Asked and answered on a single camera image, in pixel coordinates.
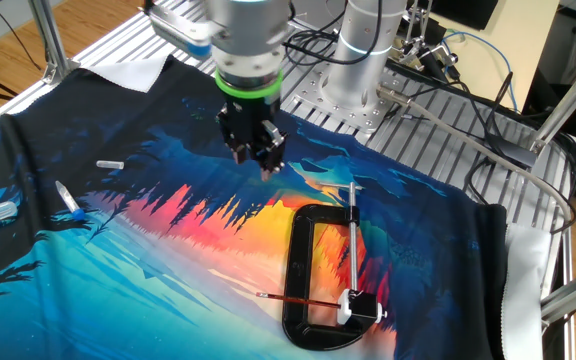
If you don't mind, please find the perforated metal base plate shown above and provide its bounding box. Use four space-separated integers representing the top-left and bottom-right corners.
287 63 410 136

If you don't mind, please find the slanted aluminium frame post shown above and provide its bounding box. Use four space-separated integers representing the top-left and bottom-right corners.
527 49 576 154

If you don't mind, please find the aluminium frame post with bracket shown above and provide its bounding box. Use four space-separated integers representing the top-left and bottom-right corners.
27 0 82 85

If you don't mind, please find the grey hose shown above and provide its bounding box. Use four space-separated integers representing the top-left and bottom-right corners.
377 84 575 224

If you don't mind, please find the clear tube with blue cap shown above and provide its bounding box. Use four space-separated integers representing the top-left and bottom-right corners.
54 180 87 222

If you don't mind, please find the dark flat screen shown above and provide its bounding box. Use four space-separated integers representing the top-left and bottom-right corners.
430 0 500 31

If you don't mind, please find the black white pencil sharpener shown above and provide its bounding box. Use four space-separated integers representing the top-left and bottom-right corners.
336 288 388 326

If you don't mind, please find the black C-clamp with steel screw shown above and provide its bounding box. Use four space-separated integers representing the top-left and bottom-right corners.
281 182 369 351

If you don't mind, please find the colourful forest landscape cloth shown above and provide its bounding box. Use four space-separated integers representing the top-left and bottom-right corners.
0 54 554 360

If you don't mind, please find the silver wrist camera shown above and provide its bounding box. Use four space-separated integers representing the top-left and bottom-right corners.
142 0 215 62

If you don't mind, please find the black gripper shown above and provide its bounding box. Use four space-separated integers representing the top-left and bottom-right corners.
216 94 289 182

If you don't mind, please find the red pencil with eraser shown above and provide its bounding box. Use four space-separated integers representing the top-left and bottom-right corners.
256 292 342 307

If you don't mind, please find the black cable bundle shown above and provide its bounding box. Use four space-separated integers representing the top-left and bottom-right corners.
282 0 384 67

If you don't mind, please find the green flange adapter ring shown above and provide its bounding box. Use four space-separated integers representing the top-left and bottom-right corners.
214 68 285 100

